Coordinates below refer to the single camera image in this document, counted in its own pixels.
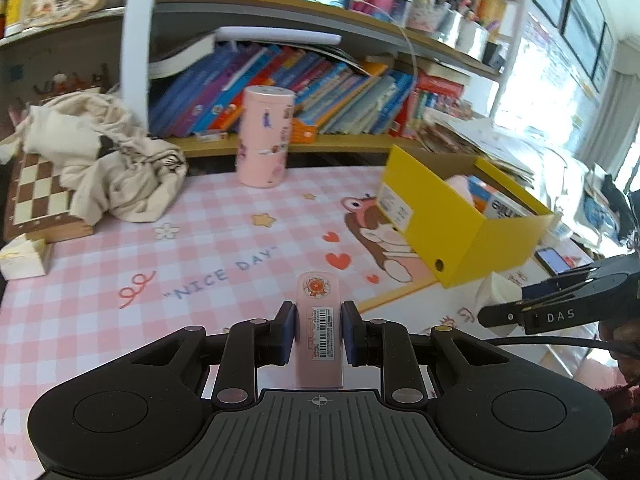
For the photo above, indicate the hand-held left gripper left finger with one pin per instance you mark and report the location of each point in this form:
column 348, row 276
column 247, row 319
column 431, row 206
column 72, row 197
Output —
column 286, row 332

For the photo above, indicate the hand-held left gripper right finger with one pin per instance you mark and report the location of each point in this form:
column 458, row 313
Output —
column 352, row 332

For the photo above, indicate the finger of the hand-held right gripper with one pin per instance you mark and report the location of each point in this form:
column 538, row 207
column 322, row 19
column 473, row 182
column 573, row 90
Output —
column 500, row 316
column 542, row 289

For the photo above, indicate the white charger plug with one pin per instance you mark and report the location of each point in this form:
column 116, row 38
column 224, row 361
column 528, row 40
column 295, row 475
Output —
column 495, row 287

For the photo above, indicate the pink barcode labelled case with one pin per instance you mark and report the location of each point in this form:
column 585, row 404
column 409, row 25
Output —
column 317, row 310

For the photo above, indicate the yellow cardboard box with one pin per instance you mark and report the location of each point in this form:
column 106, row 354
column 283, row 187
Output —
column 500, row 245

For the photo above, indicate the small blue orange box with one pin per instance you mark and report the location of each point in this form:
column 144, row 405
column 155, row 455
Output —
column 482, row 191

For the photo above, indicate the pink plush toy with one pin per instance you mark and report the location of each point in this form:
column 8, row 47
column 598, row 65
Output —
column 457, row 187

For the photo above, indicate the person's right hand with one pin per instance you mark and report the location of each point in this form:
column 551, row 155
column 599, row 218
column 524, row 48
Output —
column 625, row 355

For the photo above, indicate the black smartphone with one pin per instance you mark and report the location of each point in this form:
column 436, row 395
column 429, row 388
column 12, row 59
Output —
column 552, row 260

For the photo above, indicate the pink checked printed desk mat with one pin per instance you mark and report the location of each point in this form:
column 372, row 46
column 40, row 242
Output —
column 200, row 260

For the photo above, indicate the pile of papers and booklets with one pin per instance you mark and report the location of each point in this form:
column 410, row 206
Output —
column 480, row 140

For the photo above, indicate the pink stickered cylinder container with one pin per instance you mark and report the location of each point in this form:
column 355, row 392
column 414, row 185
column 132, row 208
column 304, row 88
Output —
column 265, row 140

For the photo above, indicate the orange and white toothpaste box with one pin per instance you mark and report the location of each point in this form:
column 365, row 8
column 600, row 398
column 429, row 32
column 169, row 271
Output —
column 303, row 132

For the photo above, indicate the cream canvas tote bag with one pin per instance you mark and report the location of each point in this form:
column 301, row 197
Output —
column 125, row 175

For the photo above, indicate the red thick dictionary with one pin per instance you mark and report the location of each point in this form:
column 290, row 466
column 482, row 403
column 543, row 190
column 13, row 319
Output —
column 440, row 85

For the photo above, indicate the row of colourful books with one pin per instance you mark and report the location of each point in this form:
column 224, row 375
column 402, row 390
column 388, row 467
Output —
column 260, row 85

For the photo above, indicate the silver metal tin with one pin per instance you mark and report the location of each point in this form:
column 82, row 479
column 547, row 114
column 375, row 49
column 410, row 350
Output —
column 475, row 40
column 452, row 27

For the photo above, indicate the small cream paper box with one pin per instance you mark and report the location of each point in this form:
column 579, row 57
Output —
column 25, row 260

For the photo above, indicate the wooden chessboard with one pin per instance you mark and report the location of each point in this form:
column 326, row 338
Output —
column 40, row 200

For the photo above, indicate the thick white-paged book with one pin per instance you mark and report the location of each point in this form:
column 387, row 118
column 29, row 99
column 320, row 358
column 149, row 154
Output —
column 180, row 57

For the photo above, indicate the white desk lamp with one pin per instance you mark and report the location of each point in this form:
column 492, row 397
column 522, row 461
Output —
column 137, row 60

